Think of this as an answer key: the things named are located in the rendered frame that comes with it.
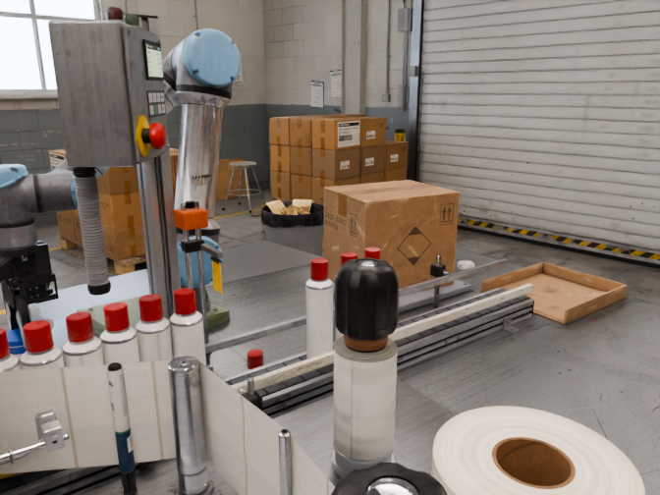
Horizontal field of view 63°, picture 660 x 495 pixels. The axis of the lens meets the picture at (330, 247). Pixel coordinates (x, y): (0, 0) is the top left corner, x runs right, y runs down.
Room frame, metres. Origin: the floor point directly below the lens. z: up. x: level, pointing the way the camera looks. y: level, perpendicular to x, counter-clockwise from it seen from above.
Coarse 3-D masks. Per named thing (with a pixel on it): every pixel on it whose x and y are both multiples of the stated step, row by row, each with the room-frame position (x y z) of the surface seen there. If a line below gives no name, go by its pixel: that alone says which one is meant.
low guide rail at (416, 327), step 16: (528, 288) 1.27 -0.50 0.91; (480, 304) 1.16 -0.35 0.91; (432, 320) 1.06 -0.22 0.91; (448, 320) 1.09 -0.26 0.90; (400, 336) 1.01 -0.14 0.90; (288, 368) 0.85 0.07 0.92; (304, 368) 0.87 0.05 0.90; (240, 384) 0.80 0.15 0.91; (256, 384) 0.81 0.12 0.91; (272, 384) 0.83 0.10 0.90
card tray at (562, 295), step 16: (512, 272) 1.51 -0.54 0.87; (528, 272) 1.56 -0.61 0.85; (544, 272) 1.60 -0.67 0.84; (560, 272) 1.56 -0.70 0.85; (576, 272) 1.52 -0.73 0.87; (480, 288) 1.43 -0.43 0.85; (512, 288) 1.47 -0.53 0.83; (544, 288) 1.47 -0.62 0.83; (560, 288) 1.47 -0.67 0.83; (576, 288) 1.47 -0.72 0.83; (592, 288) 1.47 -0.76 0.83; (608, 288) 1.43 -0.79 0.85; (624, 288) 1.39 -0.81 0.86; (544, 304) 1.34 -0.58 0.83; (560, 304) 1.34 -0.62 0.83; (576, 304) 1.34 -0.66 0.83; (592, 304) 1.30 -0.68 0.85; (608, 304) 1.35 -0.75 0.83; (560, 320) 1.24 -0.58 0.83
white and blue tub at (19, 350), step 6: (12, 330) 1.00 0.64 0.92; (18, 330) 1.00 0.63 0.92; (12, 336) 0.97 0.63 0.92; (18, 336) 0.97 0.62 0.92; (12, 342) 0.95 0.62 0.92; (18, 342) 0.95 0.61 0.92; (12, 348) 0.95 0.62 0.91; (18, 348) 0.95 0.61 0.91; (24, 348) 0.96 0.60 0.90; (18, 354) 0.95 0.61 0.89
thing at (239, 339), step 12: (492, 264) 1.30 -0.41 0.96; (504, 264) 1.33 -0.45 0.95; (444, 276) 1.21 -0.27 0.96; (456, 276) 1.22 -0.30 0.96; (408, 288) 1.13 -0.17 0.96; (420, 288) 1.15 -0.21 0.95; (276, 324) 0.94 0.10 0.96; (288, 324) 0.94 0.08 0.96; (300, 324) 0.96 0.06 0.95; (240, 336) 0.88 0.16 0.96; (252, 336) 0.90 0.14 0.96; (264, 336) 0.91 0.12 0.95; (216, 348) 0.85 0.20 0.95
